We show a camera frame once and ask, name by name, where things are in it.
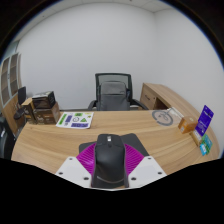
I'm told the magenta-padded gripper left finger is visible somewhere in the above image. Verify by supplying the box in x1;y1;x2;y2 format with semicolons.
54;142;98;188

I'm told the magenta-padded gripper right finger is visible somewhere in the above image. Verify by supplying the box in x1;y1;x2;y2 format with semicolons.
123;143;167;188

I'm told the black computer mouse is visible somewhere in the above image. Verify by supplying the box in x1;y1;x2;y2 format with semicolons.
91;133;130;190

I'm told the white printed sheet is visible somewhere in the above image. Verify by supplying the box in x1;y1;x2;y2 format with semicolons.
55;111;95;130

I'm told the round clear disc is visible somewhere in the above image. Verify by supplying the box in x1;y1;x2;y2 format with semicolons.
151;109;175;127

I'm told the large dark brown box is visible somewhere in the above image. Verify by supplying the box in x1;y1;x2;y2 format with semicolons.
31;90;61;126

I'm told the orange cardboard box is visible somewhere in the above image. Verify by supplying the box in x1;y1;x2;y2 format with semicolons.
177;115;199;135

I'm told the yellow small box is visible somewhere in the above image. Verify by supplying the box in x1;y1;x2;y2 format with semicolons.
189;130;203;147

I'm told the grey backpack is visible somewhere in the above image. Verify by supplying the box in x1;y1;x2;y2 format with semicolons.
99;81;131;111

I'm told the blue small box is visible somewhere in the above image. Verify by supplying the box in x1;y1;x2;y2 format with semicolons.
199;142;208;157

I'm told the wooden side cabinet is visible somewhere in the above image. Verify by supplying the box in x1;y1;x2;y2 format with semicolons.
139;82;201;116

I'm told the small brown cardboard box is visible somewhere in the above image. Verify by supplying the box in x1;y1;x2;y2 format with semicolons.
21;97;37;125

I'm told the green small box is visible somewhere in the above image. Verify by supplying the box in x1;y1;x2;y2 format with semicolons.
201;133;213;155

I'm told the purple standing card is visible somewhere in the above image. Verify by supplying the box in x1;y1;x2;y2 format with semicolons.
194;104;215;137

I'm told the black mesh office chair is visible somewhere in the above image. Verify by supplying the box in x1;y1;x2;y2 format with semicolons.
87;72;149;112

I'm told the black leather office chair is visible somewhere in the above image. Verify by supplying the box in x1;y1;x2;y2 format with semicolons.
0;116;16;159

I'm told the wooden shelf cabinet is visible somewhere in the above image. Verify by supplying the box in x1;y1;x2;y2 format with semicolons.
0;52;26;134

